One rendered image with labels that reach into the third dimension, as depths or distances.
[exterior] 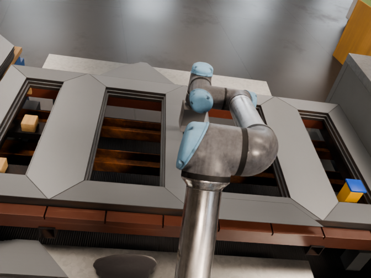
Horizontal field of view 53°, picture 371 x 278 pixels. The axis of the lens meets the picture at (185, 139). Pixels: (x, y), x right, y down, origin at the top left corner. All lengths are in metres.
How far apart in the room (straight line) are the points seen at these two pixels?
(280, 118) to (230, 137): 0.91
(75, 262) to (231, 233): 0.50
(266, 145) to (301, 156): 0.71
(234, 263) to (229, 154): 0.60
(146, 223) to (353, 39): 3.78
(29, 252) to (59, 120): 0.50
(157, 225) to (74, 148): 0.41
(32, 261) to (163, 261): 0.41
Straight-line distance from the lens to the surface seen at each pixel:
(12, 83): 1.72
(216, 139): 0.83
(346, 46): 4.69
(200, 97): 1.18
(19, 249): 1.30
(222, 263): 1.34
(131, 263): 1.26
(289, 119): 1.74
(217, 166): 0.83
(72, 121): 1.49
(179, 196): 1.24
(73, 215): 1.21
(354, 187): 1.50
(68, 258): 1.30
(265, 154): 0.86
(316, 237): 1.35
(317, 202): 1.41
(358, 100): 1.94
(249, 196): 1.31
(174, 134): 1.45
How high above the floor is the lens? 1.78
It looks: 40 degrees down
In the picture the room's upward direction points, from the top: 12 degrees clockwise
